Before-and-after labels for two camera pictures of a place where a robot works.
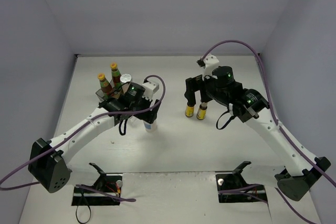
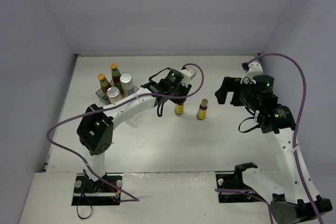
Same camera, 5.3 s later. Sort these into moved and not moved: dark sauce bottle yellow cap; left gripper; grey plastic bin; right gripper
Moved: left gripper; right gripper
Not moved: grey plastic bin; dark sauce bottle yellow cap
